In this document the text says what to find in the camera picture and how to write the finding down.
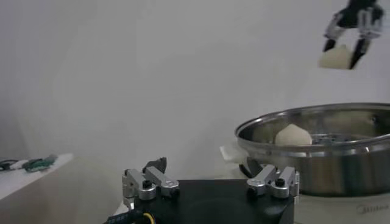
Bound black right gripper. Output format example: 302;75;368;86
322;0;385;70

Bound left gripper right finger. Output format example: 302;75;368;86
239;156;301;200

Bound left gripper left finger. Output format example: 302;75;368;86
121;156;181;211

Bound white steamed baozi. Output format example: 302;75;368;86
318;44;354;70
275;123;313;146

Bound stainless steel steamer basket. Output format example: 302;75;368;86
234;102;390;197

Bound white side table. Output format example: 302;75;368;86
0;153;74;201

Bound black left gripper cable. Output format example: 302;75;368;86
103;209;156;224

